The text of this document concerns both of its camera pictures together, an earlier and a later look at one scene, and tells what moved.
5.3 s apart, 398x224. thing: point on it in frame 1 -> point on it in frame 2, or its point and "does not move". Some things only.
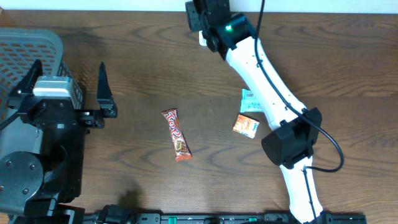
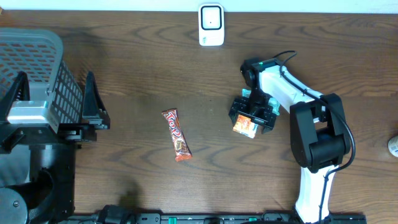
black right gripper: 193,14 -> 266,116
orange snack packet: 246,126 does not move
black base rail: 119,214 does not move
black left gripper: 87,122 -> 91,124
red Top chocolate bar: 181,150 does not move
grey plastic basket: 20,48 does not move
